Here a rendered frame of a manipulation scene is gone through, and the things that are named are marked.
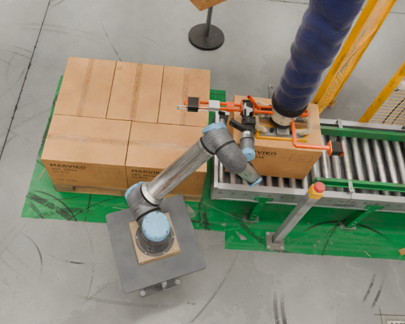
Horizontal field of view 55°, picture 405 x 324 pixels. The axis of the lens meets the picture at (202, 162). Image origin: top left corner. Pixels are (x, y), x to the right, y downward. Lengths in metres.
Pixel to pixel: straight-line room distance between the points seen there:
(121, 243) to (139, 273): 0.21
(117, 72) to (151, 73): 0.28
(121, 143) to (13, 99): 1.46
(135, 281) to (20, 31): 3.14
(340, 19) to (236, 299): 2.12
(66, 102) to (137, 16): 1.79
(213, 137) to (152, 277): 0.94
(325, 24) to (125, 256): 1.65
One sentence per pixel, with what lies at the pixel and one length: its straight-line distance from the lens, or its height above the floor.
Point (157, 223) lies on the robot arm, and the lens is 2.13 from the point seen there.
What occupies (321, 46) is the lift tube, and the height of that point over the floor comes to 1.75.
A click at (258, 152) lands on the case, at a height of 0.86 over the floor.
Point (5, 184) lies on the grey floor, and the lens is 3.64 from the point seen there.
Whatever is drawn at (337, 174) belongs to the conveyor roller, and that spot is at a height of 0.55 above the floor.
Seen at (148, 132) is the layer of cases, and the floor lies 0.54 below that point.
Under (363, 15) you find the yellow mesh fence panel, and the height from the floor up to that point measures 1.56.
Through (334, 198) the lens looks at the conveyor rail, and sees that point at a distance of 3.03.
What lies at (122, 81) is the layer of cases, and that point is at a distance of 3.34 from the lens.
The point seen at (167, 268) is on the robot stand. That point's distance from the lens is 2.40.
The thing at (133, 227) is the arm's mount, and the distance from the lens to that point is 2.40.
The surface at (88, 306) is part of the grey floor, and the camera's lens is 3.16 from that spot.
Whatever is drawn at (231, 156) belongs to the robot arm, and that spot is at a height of 1.48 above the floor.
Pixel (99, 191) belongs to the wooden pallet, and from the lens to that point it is 3.40.
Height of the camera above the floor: 3.07
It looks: 60 degrees down
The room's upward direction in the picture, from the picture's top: 12 degrees clockwise
